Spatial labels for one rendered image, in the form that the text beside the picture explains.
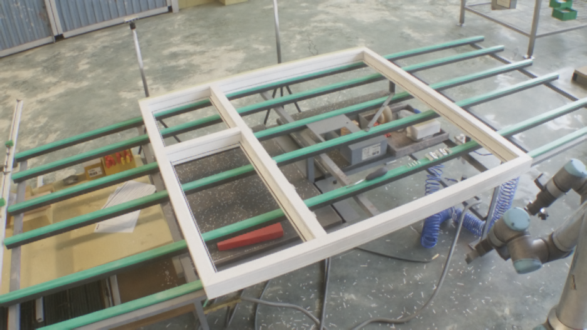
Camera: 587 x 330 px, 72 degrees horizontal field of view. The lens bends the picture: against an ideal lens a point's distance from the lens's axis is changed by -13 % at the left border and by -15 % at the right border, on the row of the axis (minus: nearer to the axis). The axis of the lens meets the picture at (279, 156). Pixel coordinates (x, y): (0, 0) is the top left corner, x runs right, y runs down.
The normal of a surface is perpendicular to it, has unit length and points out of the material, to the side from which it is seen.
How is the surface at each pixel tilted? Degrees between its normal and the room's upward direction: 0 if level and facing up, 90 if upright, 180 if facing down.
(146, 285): 0
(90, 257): 0
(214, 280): 0
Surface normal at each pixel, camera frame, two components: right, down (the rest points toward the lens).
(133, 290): -0.07, -0.82
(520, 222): -0.02, -0.59
